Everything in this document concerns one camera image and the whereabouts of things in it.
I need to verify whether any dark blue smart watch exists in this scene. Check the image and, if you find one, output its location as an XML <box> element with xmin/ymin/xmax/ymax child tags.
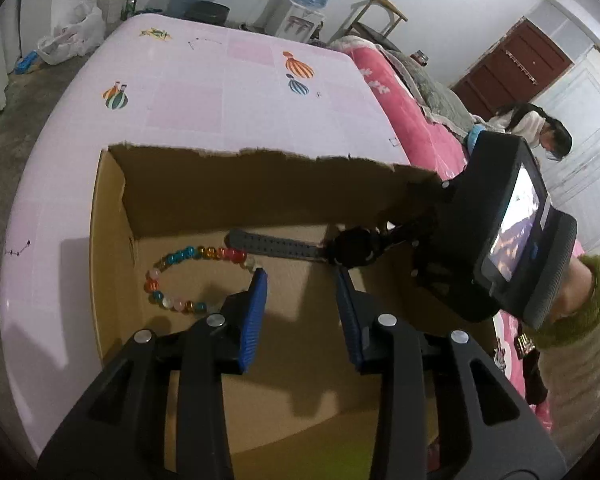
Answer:
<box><xmin>225</xmin><ymin>228</ymin><xmax>387</xmax><ymax>269</ymax></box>

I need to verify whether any multicolour bead bracelet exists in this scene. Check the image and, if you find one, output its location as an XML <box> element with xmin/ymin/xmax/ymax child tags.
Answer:
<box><xmin>142</xmin><ymin>244</ymin><xmax>264</xmax><ymax>316</ymax></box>

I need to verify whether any person right forearm green sleeve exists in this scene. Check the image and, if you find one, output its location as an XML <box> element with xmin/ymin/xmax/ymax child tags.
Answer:
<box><xmin>524</xmin><ymin>254</ymin><xmax>600</xmax><ymax>467</ymax></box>

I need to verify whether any person right hand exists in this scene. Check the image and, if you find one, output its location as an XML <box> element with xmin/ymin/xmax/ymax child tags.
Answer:
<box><xmin>548</xmin><ymin>258</ymin><xmax>594</xmax><ymax>323</ymax></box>

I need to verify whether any brown cardboard box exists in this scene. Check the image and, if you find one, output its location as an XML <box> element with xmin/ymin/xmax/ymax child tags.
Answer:
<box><xmin>88</xmin><ymin>143</ymin><xmax>499</xmax><ymax>476</ymax></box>

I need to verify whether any pink floral blanket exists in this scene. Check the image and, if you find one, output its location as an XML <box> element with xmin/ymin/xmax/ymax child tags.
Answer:
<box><xmin>337</xmin><ymin>41</ymin><xmax>586</xmax><ymax>436</ymax></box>

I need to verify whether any seated person white sweater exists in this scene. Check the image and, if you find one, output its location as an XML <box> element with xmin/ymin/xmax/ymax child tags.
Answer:
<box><xmin>486</xmin><ymin>102</ymin><xmax>573</xmax><ymax>162</ymax></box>

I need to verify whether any grey patterned blanket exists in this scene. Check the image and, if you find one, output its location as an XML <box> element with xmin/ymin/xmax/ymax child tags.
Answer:
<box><xmin>328</xmin><ymin>36</ymin><xmax>486</xmax><ymax>141</ymax></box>

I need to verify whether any dark red door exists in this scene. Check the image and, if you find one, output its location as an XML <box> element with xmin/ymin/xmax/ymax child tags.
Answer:
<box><xmin>452</xmin><ymin>18</ymin><xmax>572</xmax><ymax>119</ymax></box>

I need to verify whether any wooden chair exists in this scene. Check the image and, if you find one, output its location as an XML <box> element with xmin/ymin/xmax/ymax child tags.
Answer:
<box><xmin>334</xmin><ymin>0</ymin><xmax>410</xmax><ymax>44</ymax></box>

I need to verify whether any white water dispenser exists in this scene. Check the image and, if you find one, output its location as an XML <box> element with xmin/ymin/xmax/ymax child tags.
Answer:
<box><xmin>264</xmin><ymin>0</ymin><xmax>324</xmax><ymax>44</ymax></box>

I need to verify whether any black waste bin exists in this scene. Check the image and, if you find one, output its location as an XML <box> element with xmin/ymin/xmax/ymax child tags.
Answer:
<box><xmin>184</xmin><ymin>1</ymin><xmax>230</xmax><ymax>26</ymax></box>

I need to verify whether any white plastic bag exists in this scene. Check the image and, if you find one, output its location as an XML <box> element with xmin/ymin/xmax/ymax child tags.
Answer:
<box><xmin>35</xmin><ymin>0</ymin><xmax>106</xmax><ymax>65</ymax></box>

